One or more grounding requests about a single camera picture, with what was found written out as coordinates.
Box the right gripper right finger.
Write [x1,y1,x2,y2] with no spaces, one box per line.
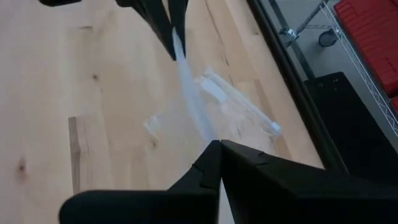
[220,139,398,224]

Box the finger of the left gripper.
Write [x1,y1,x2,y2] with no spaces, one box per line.
[115,0,178,62]
[167,0,190,59]

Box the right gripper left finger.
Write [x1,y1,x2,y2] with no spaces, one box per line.
[58,139,223,224]

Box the clear plastic zip bag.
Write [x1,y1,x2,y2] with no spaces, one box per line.
[142,27,219,147]
[195,67,283,139]

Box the black mesh-top box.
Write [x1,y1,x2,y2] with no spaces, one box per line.
[303,71,398,189]

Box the black aluminium table frame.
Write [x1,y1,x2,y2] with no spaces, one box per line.
[247,0,351,174]

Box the chrome wire shelving rack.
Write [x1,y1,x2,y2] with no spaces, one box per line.
[269,0,398,138]

